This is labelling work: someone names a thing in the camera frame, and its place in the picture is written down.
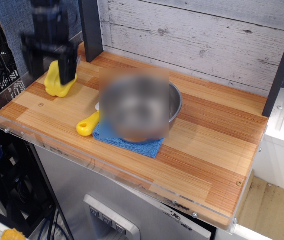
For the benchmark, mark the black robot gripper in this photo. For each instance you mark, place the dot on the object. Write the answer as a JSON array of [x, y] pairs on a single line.
[[49, 39]]

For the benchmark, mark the yellow bell pepper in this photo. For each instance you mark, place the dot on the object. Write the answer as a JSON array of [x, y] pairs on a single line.
[[52, 82]]

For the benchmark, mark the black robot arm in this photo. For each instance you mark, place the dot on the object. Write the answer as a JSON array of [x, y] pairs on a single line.
[[46, 7]]

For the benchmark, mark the clear acrylic table guard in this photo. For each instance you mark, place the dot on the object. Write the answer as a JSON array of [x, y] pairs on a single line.
[[202, 168]]

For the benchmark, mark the stainless steel bowl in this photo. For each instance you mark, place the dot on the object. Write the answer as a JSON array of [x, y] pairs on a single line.
[[138, 109]]

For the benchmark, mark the blue folded cloth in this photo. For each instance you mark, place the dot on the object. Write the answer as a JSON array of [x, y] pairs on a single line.
[[141, 147]]

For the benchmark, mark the silver cabinet with buttons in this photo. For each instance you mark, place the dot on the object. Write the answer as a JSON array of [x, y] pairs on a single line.
[[88, 199]]

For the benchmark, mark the dark left frame post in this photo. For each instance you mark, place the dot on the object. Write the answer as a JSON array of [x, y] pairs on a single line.
[[91, 29]]

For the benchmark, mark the dark frame post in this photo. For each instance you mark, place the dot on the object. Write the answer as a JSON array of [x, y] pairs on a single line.
[[282, 60], [91, 29]]

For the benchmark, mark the yellow handled knife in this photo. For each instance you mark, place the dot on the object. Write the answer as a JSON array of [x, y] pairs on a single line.
[[86, 127]]

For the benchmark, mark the dark right frame post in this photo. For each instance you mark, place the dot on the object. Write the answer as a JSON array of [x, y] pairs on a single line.
[[282, 60]]

